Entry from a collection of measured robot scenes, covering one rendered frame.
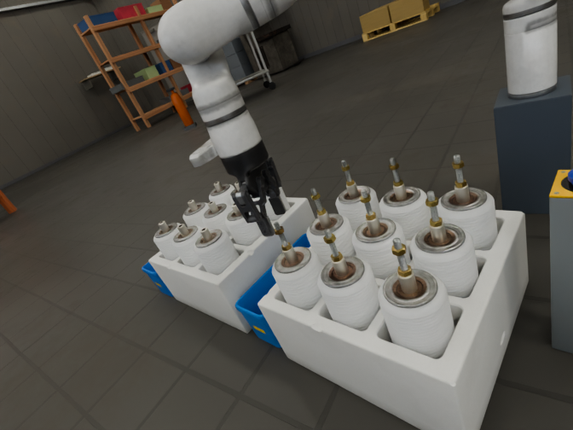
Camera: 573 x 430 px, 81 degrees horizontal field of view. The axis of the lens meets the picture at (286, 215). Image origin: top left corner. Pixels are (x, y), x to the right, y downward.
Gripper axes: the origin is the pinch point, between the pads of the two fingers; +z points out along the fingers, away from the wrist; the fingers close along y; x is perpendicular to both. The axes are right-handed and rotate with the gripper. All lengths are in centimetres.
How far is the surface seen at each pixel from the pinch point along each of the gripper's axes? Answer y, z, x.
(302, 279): -4.2, 11.4, -2.6
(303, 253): 1.1, 9.6, -2.3
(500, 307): -1.9, 23.5, -33.6
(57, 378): -12, 35, 87
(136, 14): 690, -179, 507
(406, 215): 12.0, 11.6, -21.0
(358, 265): -4.0, 9.7, -13.6
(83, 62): 810, -170, 841
